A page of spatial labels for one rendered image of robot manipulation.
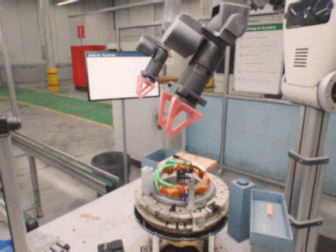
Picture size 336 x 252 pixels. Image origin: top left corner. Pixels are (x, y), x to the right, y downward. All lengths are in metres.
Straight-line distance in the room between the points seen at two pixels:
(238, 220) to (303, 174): 0.31
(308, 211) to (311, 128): 0.33
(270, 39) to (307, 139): 2.07
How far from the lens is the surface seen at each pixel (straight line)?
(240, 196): 1.10
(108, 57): 1.84
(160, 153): 1.35
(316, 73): 0.95
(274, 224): 0.93
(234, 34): 0.53
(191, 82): 0.52
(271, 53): 3.01
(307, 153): 1.07
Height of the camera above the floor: 1.54
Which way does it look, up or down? 15 degrees down
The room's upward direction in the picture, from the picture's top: straight up
